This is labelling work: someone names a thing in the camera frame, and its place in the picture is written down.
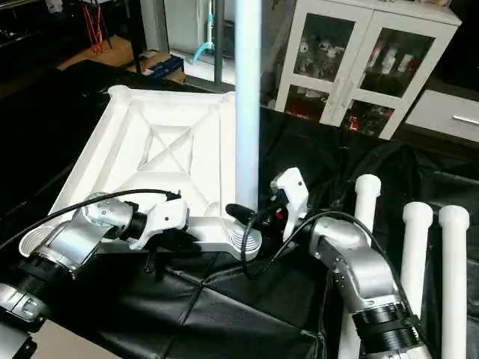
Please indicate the white plastic table top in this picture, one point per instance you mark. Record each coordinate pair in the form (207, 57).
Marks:
(172, 138)

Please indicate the white plastic table leg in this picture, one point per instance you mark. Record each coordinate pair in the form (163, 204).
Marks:
(247, 105)
(416, 247)
(363, 239)
(454, 284)

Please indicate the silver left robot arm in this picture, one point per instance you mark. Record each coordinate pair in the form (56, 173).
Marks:
(71, 243)

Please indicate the black work mat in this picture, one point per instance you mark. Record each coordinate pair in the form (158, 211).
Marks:
(224, 314)

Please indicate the brown cardboard box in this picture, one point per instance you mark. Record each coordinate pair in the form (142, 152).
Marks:
(161, 66)

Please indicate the white glass door cabinet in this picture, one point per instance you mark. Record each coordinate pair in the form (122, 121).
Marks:
(337, 63)

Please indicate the grey metal pole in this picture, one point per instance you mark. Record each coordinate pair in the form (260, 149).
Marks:
(219, 45)

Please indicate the light blue mop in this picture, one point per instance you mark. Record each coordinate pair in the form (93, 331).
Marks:
(205, 37)

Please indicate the white appliance cabinet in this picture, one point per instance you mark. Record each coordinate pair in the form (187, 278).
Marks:
(187, 22)

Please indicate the white drawer unit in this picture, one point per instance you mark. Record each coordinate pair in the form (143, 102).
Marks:
(449, 116)

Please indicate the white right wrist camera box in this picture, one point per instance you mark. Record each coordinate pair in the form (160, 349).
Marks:
(290, 194)

